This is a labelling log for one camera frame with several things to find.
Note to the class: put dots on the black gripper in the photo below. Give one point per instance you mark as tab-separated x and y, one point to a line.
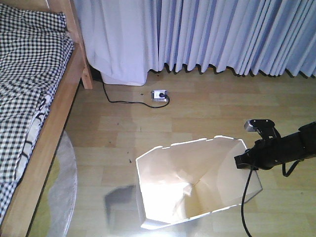
263	155

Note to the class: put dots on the white plastic trash bin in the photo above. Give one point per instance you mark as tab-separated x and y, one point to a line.
192	179

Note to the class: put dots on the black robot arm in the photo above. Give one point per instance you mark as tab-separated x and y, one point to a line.
299	145

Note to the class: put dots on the grey pleated curtain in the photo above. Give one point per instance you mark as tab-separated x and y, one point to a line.
249	36

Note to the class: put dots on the silver floor socket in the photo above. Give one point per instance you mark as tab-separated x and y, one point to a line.
159	95

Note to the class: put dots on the white sheer curtain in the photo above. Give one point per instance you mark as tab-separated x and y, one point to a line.
120	38

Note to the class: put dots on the grey round rug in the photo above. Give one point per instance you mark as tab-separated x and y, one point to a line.
56	205

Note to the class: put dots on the black white checkered bedding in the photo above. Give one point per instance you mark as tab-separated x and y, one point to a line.
35	48

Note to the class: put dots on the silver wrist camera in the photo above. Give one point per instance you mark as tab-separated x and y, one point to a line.
264	127

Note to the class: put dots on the wooden bed frame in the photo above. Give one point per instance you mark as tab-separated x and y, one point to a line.
19	215

